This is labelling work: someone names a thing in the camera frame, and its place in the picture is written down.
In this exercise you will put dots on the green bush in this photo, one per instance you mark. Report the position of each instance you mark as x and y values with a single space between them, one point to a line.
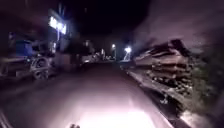
208 80

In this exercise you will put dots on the street lamp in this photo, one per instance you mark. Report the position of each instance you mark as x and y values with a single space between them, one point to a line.
128 50
113 46

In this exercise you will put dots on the robot's own part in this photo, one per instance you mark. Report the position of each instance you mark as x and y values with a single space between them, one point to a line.
74 126

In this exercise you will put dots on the pile of stacked timber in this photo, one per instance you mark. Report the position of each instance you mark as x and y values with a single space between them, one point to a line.
163 68

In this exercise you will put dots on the building with lit sign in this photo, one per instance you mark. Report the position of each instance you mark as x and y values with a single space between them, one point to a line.
58 35

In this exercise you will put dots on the grey asphalt road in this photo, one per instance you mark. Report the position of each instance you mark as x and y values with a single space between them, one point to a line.
100 96

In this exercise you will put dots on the blue container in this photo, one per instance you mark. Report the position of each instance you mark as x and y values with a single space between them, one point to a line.
24 48

